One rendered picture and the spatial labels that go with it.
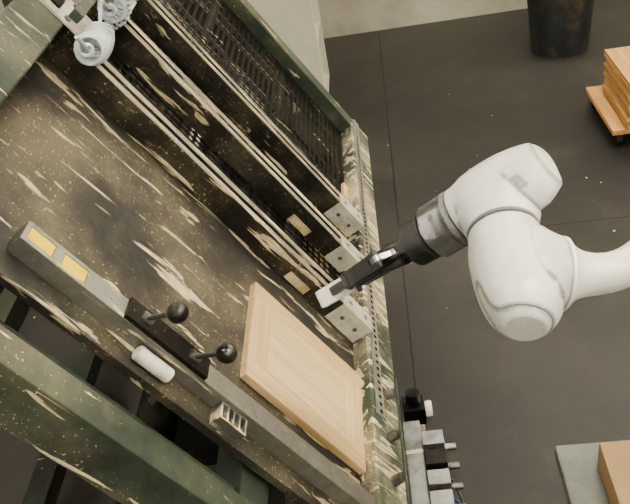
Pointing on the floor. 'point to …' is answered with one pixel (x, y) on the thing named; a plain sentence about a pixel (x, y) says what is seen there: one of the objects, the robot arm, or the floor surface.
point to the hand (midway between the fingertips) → (335, 291)
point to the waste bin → (559, 27)
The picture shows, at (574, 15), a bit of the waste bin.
